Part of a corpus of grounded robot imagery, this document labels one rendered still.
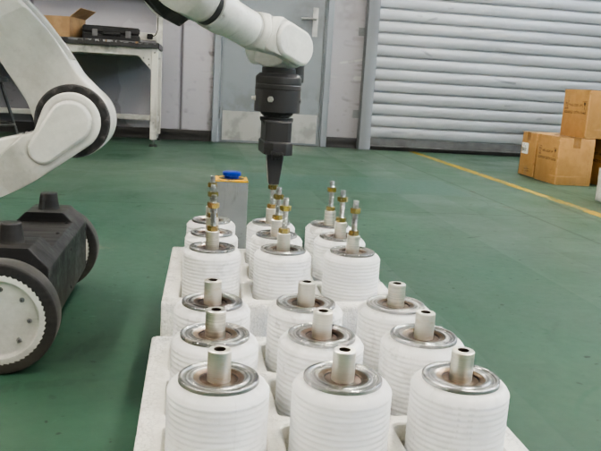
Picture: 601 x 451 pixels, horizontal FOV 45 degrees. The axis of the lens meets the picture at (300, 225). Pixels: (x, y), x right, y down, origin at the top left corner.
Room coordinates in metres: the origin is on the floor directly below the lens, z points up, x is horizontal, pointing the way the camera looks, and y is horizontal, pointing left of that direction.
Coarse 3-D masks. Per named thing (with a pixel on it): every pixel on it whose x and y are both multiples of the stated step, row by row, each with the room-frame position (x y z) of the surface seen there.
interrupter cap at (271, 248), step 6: (264, 246) 1.19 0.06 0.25; (270, 246) 1.19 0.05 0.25; (294, 246) 1.20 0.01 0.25; (300, 246) 1.20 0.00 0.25; (270, 252) 1.15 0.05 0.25; (276, 252) 1.14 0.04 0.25; (282, 252) 1.15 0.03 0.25; (288, 252) 1.15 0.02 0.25; (294, 252) 1.15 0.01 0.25; (300, 252) 1.16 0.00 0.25
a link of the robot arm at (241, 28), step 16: (160, 0) 1.21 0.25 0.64; (176, 0) 1.20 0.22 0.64; (192, 0) 1.20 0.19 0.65; (208, 0) 1.21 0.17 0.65; (224, 0) 1.24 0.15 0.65; (176, 16) 1.23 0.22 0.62; (192, 16) 1.22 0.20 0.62; (208, 16) 1.23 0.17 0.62; (224, 16) 1.24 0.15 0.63; (240, 16) 1.26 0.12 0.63; (256, 16) 1.31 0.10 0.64; (224, 32) 1.27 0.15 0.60; (240, 32) 1.28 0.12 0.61; (256, 32) 1.31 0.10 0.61
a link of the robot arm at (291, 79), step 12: (252, 60) 1.43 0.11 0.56; (264, 60) 1.39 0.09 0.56; (276, 60) 1.38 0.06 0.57; (264, 72) 1.39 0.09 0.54; (276, 72) 1.38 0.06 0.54; (288, 72) 1.39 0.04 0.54; (300, 72) 1.44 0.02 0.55; (264, 84) 1.38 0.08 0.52; (276, 84) 1.37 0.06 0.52; (288, 84) 1.37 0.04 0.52; (300, 84) 1.41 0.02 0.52
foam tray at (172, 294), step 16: (176, 256) 1.38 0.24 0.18; (176, 272) 1.26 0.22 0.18; (176, 288) 1.16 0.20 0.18; (240, 288) 1.19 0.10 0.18; (320, 288) 1.24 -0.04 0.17; (384, 288) 1.24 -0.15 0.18; (256, 304) 1.10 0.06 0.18; (352, 304) 1.13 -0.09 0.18; (256, 320) 1.10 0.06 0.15; (352, 320) 1.12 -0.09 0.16; (256, 336) 1.10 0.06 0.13
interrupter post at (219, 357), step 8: (208, 352) 0.63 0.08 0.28; (216, 352) 0.62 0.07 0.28; (224, 352) 0.63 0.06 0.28; (208, 360) 0.63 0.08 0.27; (216, 360) 0.62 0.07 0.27; (224, 360) 0.62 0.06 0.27; (208, 368) 0.63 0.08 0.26; (216, 368) 0.62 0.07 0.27; (224, 368) 0.62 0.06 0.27; (208, 376) 0.63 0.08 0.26; (216, 376) 0.62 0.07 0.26; (224, 376) 0.62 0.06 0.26
